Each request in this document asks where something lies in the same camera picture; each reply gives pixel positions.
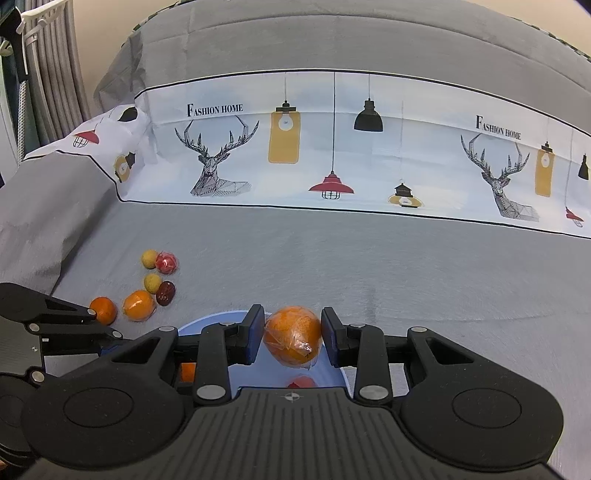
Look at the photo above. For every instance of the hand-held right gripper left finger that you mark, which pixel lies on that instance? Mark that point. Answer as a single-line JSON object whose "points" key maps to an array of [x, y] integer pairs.
{"points": [[255, 333]]}

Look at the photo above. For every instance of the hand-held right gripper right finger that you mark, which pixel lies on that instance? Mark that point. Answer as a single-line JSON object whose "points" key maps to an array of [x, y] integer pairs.
{"points": [[329, 335]]}

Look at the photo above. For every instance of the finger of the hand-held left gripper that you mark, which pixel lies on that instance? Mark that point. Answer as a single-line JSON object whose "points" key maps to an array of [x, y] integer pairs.
{"points": [[60, 310]]}

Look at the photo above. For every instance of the large plastic-wrapped orange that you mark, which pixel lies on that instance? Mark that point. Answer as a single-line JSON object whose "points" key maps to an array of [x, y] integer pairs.
{"points": [[292, 336]]}

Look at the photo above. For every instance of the light blue plate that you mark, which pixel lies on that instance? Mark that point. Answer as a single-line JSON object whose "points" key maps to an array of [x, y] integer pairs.
{"points": [[272, 369]]}

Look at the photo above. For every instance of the small red fruit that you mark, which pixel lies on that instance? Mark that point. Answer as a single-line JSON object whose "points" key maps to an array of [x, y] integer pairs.
{"points": [[301, 382]]}

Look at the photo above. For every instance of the small orange fruit piece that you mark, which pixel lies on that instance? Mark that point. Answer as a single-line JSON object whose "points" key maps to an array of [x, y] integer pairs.
{"points": [[187, 372]]}

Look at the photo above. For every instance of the small yellow fruit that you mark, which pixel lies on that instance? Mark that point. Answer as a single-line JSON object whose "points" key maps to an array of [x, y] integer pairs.
{"points": [[152, 282], [149, 258]]}

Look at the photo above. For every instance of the dark red fruit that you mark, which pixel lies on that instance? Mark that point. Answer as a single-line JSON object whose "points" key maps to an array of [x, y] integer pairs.
{"points": [[165, 293]]}

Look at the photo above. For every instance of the wrapped red fruit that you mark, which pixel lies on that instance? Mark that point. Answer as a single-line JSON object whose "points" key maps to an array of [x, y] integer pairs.
{"points": [[166, 262]]}

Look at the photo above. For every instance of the dark hanging garment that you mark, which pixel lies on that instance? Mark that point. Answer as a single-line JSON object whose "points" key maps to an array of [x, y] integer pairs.
{"points": [[14, 92]]}

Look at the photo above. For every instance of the grey curtain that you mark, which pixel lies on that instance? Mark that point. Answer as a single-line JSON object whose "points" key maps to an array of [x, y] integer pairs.
{"points": [[57, 74]]}

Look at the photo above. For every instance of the white plastic hanger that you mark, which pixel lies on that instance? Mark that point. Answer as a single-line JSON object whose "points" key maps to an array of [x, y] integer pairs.
{"points": [[33, 27]]}

